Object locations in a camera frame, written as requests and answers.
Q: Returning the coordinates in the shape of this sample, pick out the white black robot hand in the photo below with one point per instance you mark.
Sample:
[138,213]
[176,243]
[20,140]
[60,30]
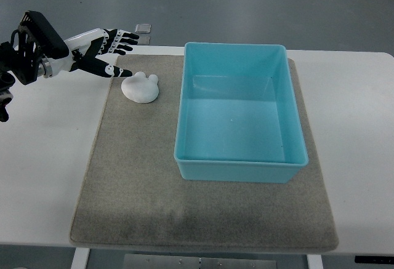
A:
[84,48]

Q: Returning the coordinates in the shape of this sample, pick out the white rabbit toy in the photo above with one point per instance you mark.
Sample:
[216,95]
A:
[141,88]

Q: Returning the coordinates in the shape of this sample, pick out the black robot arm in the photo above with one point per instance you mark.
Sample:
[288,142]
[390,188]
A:
[26,56]

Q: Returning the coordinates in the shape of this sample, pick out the blue plastic box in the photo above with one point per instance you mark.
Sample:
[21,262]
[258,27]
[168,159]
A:
[238,115]

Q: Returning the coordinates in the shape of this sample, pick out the lower floor outlet plate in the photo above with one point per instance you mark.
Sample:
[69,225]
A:
[144,41]

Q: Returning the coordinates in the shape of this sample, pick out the floor outlet plate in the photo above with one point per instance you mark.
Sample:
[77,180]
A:
[144,41]
[143,28]

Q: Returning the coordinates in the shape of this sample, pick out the upper floor outlet plate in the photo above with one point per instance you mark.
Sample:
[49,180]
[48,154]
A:
[143,28]

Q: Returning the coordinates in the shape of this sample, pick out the grey felt mat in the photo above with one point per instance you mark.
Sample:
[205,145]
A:
[133,196]

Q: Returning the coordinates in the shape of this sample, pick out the metal plate under table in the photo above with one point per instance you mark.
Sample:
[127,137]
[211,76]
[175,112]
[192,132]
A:
[167,261]

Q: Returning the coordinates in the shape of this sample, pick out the black table control panel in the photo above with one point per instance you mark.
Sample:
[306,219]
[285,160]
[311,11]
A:
[373,259]

